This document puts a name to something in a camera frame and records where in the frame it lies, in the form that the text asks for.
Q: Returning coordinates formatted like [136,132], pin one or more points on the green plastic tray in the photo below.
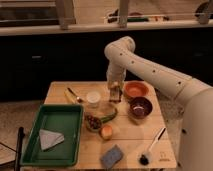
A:
[65,119]

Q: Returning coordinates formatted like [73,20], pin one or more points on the grey folded cloth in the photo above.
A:
[49,139]

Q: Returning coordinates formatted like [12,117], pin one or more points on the yellow banana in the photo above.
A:
[69,97]

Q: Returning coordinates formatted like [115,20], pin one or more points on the orange bowl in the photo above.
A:
[134,89]

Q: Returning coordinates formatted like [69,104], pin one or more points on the white handled black brush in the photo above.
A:
[145,157]

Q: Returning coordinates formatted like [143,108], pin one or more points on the white paper cup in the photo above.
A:
[93,98]

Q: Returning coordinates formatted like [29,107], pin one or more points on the wooden table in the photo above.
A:
[83,149]

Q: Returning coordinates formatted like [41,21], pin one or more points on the black stand pole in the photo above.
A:
[20,137]

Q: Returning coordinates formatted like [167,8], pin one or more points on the green bowl with nuts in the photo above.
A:
[93,123]

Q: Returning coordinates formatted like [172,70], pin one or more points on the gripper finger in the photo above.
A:
[119,94]
[111,94]

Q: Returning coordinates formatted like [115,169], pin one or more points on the blue sponge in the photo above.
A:
[111,157]

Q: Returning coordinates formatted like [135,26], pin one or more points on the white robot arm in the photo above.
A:
[195,96]

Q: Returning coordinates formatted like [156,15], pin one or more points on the dark purple bowl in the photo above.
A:
[140,107]

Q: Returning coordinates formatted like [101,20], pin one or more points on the orange round fruit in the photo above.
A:
[106,132]

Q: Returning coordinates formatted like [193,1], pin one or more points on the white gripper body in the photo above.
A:
[113,84]

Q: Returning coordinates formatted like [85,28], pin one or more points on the metal spoon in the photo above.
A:
[79,100]

